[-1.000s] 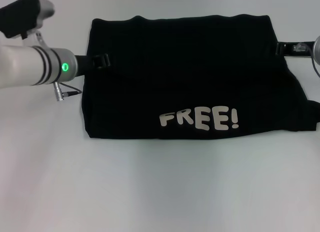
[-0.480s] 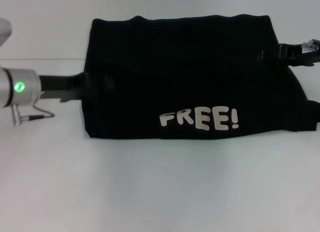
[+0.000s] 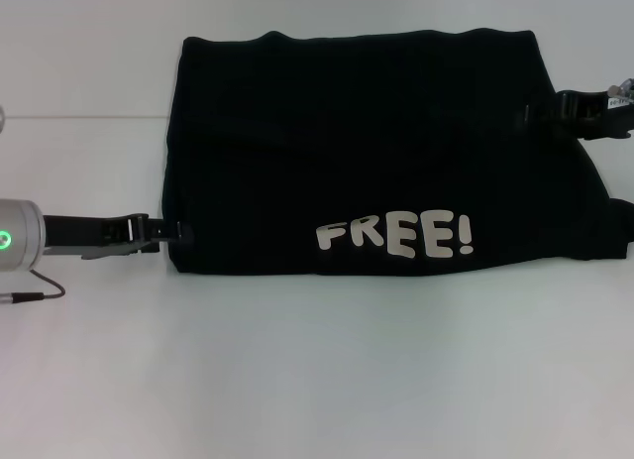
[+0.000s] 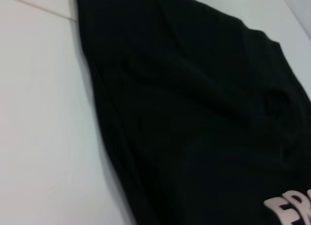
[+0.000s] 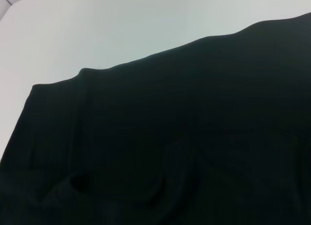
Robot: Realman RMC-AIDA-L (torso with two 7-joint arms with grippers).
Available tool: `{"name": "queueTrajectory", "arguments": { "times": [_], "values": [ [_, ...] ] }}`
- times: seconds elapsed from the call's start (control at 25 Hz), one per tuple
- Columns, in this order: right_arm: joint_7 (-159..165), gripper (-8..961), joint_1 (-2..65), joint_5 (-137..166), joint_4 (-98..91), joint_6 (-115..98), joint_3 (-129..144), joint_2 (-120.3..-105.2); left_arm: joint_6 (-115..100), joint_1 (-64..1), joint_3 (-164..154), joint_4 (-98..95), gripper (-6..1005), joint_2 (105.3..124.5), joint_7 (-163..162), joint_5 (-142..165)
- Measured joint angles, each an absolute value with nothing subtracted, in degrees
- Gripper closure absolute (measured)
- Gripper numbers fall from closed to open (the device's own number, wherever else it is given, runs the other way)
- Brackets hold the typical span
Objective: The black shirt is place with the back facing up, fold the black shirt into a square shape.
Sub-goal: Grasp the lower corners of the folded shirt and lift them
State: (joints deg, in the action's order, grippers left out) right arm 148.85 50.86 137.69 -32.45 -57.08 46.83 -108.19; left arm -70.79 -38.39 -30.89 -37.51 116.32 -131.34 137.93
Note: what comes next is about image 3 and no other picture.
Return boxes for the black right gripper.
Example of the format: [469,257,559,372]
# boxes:
[523,75,634,143]

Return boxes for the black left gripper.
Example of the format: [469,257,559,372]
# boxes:
[42,211,195,261]

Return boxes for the black shirt with FREE print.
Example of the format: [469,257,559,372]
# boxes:
[160,28,634,278]

